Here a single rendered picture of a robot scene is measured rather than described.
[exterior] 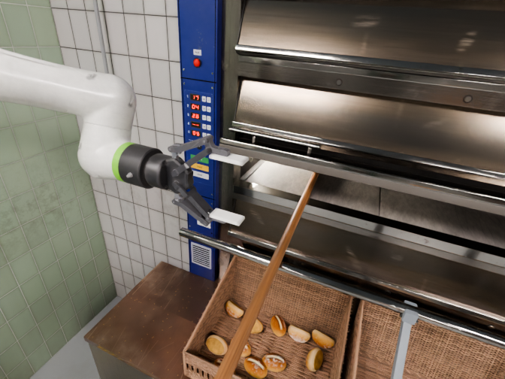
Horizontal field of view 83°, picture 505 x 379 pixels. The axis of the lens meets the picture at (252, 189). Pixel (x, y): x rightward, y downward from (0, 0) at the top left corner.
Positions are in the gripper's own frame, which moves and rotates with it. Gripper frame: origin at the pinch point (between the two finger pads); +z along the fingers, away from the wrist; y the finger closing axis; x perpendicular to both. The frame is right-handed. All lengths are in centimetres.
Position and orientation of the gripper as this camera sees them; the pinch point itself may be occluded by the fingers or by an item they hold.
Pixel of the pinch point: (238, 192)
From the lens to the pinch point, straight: 56.6
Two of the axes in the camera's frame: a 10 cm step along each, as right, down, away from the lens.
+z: 9.2, 2.4, -3.0
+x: -3.8, 4.3, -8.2
